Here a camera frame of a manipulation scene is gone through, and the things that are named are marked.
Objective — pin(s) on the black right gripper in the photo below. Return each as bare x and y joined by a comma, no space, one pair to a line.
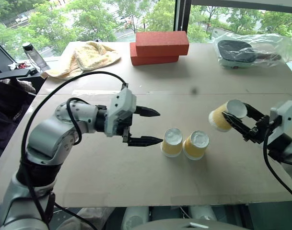
258,131

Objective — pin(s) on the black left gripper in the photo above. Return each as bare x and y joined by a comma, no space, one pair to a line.
126,124

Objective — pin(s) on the yellow paper cup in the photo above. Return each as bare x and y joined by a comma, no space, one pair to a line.
195,148
218,121
171,146

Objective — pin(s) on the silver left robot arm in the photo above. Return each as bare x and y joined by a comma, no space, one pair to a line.
47,136

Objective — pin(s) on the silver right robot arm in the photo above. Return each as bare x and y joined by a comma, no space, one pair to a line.
286,148

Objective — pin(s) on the red brick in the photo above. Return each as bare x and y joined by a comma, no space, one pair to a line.
150,60
161,44

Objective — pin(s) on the black table tennis paddle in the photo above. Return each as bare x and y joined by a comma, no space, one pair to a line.
234,51

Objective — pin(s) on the clear plastic bag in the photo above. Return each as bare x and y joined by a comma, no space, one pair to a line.
263,43

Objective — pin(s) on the white rounded robot body part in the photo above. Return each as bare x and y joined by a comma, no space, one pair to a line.
135,216
203,213

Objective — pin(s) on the pale yellow towel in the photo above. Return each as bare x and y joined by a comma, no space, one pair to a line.
88,56

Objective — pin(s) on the grey robot torso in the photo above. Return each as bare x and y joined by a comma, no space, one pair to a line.
189,225

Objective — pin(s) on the clear water bottle black cap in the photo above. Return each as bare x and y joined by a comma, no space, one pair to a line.
34,56

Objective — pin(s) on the small red object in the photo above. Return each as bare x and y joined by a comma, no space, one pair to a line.
22,65

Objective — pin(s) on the dark clothing pile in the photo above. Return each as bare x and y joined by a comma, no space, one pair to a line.
6,112

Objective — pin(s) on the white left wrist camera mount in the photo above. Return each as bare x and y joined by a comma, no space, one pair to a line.
121,107

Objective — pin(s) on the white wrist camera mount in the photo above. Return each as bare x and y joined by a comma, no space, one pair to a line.
283,112
121,107

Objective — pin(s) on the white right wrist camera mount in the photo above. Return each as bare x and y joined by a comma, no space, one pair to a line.
283,112

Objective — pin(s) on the dark window frame post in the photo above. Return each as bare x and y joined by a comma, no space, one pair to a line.
182,16

